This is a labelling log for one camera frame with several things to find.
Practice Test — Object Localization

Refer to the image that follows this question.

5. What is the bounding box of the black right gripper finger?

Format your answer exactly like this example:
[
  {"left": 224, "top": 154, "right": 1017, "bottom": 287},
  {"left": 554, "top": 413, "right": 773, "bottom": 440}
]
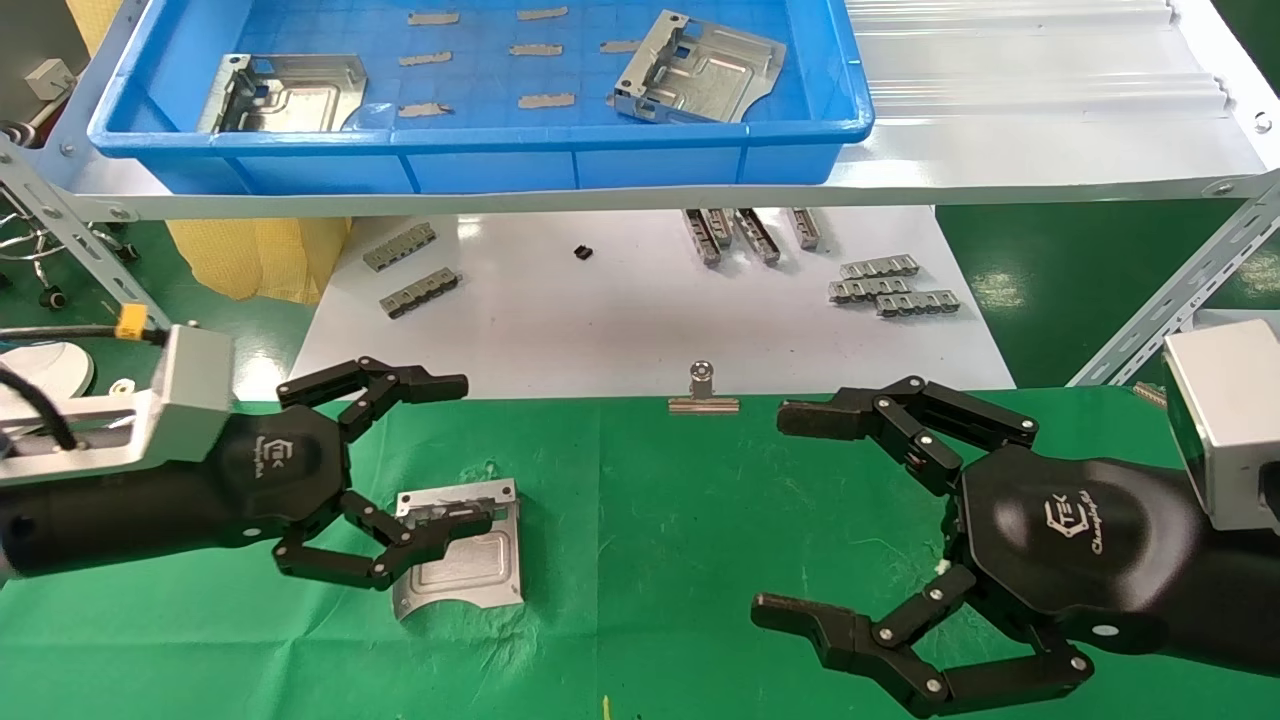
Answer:
[
  {"left": 778, "top": 377, "right": 1039, "bottom": 498},
  {"left": 751, "top": 565, "right": 1094, "bottom": 719}
]

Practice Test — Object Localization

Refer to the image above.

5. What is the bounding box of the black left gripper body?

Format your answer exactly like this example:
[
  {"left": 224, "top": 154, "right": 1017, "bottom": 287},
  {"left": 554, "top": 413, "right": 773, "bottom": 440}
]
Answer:
[{"left": 205, "top": 408, "right": 351, "bottom": 549}]

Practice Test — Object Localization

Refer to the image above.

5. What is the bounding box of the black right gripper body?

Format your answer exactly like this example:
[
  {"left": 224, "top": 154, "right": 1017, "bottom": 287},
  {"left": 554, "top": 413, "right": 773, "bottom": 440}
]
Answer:
[{"left": 945, "top": 445, "right": 1203, "bottom": 656}]

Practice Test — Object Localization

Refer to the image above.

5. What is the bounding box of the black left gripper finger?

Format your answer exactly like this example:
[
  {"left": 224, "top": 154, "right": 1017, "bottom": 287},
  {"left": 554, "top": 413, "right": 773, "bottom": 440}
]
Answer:
[
  {"left": 273, "top": 490, "right": 494, "bottom": 591},
  {"left": 277, "top": 357, "right": 469, "bottom": 443}
]

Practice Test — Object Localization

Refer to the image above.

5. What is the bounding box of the grey sheet metal bracket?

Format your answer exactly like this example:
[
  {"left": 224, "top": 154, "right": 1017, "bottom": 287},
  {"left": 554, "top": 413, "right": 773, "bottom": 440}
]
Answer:
[
  {"left": 195, "top": 53, "right": 368, "bottom": 135},
  {"left": 611, "top": 11, "right": 787, "bottom": 125},
  {"left": 392, "top": 479, "right": 525, "bottom": 623}
]

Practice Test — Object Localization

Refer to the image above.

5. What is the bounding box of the white floor sheet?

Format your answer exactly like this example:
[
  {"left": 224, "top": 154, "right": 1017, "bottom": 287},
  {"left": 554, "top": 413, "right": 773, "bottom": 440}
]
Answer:
[{"left": 287, "top": 205, "right": 1018, "bottom": 401}]

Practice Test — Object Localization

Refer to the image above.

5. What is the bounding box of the green table cloth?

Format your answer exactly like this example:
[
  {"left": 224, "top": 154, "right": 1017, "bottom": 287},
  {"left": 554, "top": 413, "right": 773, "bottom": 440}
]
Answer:
[{"left": 0, "top": 388, "right": 1280, "bottom": 720}]

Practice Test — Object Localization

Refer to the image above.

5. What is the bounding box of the blue plastic tray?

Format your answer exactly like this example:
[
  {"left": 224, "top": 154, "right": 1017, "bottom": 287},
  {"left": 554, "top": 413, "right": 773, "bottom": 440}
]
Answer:
[{"left": 86, "top": 0, "right": 873, "bottom": 196}]

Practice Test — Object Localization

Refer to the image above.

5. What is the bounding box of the white round stand base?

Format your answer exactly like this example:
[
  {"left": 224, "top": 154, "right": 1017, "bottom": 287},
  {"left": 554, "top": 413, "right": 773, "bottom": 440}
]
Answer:
[{"left": 0, "top": 340, "right": 96, "bottom": 401}]

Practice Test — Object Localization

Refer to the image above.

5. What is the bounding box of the grey metal shelf rack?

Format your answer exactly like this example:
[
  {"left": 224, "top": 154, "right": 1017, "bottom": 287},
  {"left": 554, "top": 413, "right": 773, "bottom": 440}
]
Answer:
[{"left": 0, "top": 0, "right": 1280, "bottom": 401}]

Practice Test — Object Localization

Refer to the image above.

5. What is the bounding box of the chrome wheeled stool base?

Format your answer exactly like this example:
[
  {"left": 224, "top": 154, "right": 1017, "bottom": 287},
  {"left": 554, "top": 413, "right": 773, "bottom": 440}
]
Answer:
[{"left": 0, "top": 185, "right": 141, "bottom": 309}]

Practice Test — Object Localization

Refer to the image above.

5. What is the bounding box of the white ribbed panel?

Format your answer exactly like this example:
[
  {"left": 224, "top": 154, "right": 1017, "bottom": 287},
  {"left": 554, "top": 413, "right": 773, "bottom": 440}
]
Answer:
[{"left": 843, "top": 0, "right": 1241, "bottom": 121}]

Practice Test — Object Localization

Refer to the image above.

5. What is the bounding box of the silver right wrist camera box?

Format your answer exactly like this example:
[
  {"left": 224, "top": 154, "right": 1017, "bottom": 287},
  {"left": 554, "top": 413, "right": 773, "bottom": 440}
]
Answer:
[{"left": 1162, "top": 320, "right": 1280, "bottom": 534}]

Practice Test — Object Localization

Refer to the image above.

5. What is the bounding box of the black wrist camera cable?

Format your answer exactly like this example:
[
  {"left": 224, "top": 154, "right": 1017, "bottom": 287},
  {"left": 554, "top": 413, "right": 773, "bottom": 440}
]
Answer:
[{"left": 0, "top": 322, "right": 171, "bottom": 451}]

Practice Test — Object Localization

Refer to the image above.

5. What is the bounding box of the small white wall box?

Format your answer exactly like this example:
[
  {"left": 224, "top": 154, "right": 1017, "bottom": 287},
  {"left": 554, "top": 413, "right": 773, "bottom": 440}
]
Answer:
[{"left": 22, "top": 58, "right": 79, "bottom": 101}]

